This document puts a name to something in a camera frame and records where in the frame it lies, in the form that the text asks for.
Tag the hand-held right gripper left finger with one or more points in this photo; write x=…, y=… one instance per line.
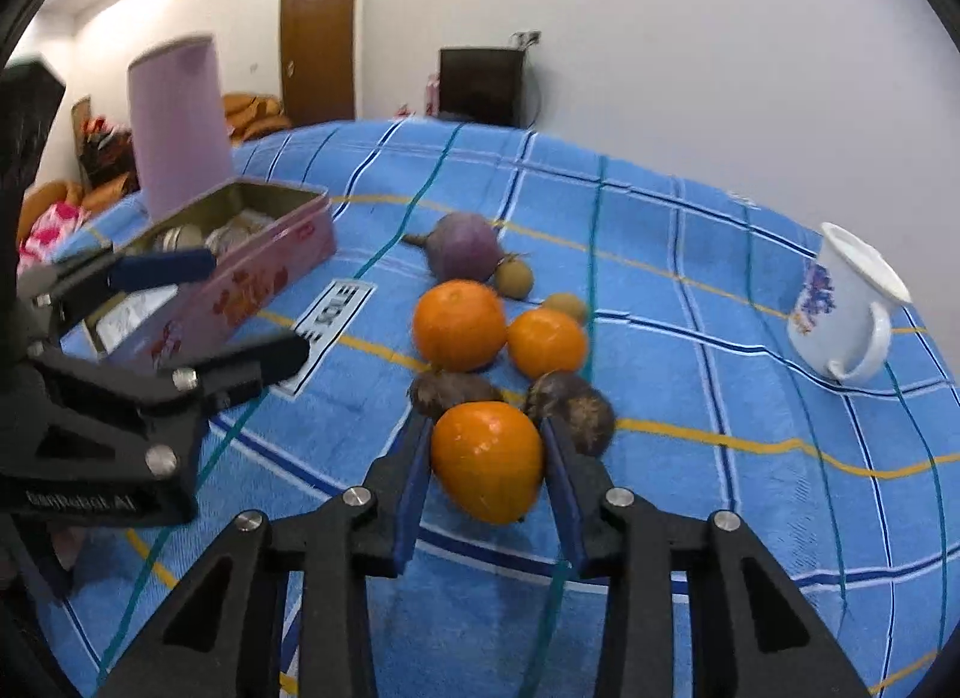
x=411, y=495

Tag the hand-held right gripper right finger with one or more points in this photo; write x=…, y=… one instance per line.
x=564, y=495

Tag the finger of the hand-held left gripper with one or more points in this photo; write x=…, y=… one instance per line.
x=161, y=270
x=262, y=360

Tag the pink tin box with lid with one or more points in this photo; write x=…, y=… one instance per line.
x=247, y=278

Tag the round metal can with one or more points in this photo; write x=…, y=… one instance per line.
x=178, y=239
x=240, y=233

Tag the white paper card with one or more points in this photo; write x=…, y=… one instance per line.
x=131, y=323

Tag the orange cushion pile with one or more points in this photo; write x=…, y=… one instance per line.
x=52, y=199

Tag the dark brown passion fruit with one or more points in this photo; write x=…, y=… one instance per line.
x=581, y=409
x=450, y=392

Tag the pink patterned cloth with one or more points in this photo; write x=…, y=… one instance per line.
x=52, y=233

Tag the small orange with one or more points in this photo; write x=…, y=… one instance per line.
x=547, y=343

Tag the large orange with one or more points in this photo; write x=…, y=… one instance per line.
x=459, y=327

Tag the orange sofa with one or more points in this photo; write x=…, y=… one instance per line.
x=255, y=116

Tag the small brown fruit with stem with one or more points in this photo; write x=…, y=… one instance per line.
x=514, y=279

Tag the purple round fruit with stem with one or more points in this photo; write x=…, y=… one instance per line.
x=465, y=248

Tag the brown wooden door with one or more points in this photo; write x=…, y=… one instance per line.
x=319, y=53

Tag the white mug with blue print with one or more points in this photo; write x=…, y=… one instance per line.
x=825, y=323

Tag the pink box beside television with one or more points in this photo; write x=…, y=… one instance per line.
x=432, y=94

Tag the black television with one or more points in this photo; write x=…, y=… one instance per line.
x=480, y=86

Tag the wall power socket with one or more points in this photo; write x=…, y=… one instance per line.
x=526, y=36

